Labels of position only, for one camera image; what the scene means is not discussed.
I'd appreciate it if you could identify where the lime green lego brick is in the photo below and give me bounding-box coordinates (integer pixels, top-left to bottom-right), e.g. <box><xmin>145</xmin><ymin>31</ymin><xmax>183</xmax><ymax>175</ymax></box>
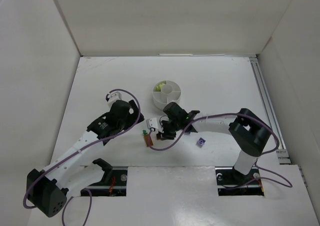
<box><xmin>155</xmin><ymin>85</ymin><xmax>162</xmax><ymax>92</ymax></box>
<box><xmin>158</xmin><ymin>81</ymin><xmax>167</xmax><ymax>87</ymax></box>

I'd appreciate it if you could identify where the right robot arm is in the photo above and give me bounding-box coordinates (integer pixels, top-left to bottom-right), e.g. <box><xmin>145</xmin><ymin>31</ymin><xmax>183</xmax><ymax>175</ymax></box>
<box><xmin>159</xmin><ymin>102</ymin><xmax>271</xmax><ymax>175</ymax></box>

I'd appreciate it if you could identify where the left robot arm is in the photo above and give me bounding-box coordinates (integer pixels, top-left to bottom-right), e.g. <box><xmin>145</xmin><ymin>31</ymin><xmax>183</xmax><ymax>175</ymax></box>
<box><xmin>22</xmin><ymin>98</ymin><xmax>144</xmax><ymax>218</ymax></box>

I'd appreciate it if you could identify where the white round divided container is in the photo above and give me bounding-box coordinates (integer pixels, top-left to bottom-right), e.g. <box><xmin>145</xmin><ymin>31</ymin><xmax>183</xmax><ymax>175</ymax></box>
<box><xmin>152</xmin><ymin>80</ymin><xmax>182</xmax><ymax>110</ymax></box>

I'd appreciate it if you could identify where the purple lego brick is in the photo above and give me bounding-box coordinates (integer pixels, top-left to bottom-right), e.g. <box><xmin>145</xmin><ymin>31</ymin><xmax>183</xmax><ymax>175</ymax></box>
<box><xmin>196</xmin><ymin>138</ymin><xmax>206</xmax><ymax>148</ymax></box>

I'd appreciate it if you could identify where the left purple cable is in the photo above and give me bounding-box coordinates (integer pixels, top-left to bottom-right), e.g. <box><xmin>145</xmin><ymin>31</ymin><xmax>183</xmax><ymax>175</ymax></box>
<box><xmin>22</xmin><ymin>88</ymin><xmax>142</xmax><ymax>226</ymax></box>

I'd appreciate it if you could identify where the purple cable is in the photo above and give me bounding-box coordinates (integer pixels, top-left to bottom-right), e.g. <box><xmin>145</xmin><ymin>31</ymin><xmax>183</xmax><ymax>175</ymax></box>
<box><xmin>148</xmin><ymin>112</ymin><xmax>294</xmax><ymax>189</ymax></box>
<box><xmin>22</xmin><ymin>88</ymin><xmax>142</xmax><ymax>226</ymax></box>

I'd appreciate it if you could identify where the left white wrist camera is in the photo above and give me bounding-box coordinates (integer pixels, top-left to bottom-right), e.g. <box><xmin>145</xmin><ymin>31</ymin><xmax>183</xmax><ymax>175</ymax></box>
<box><xmin>105</xmin><ymin>91</ymin><xmax>122</xmax><ymax>108</ymax></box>

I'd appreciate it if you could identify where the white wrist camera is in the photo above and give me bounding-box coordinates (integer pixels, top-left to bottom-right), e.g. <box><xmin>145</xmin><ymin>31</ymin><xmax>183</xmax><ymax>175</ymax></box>
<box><xmin>105</xmin><ymin>91</ymin><xmax>122</xmax><ymax>108</ymax></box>
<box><xmin>146</xmin><ymin>117</ymin><xmax>162</xmax><ymax>132</ymax></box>

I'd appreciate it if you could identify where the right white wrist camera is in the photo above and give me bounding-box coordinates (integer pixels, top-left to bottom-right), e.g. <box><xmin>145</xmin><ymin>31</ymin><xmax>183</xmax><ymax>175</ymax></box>
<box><xmin>146</xmin><ymin>117</ymin><xmax>162</xmax><ymax>132</ymax></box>

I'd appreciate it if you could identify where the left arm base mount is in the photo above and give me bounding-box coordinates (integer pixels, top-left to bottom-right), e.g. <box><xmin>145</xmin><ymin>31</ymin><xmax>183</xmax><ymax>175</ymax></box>
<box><xmin>81</xmin><ymin>159</ymin><xmax>128</xmax><ymax>197</ymax></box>

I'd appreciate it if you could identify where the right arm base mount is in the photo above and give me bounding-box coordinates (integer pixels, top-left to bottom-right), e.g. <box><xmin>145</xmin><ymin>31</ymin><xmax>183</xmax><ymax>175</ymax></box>
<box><xmin>215</xmin><ymin>167</ymin><xmax>264</xmax><ymax>196</ymax></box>

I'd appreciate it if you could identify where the aluminium rail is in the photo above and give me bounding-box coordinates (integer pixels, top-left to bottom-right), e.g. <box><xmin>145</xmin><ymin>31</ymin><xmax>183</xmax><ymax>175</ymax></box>
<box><xmin>249</xmin><ymin>57</ymin><xmax>292</xmax><ymax>165</ymax></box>

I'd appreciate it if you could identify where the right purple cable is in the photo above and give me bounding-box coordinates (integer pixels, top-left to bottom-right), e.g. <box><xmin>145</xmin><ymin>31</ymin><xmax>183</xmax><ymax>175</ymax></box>
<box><xmin>148</xmin><ymin>112</ymin><xmax>294</xmax><ymax>189</ymax></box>

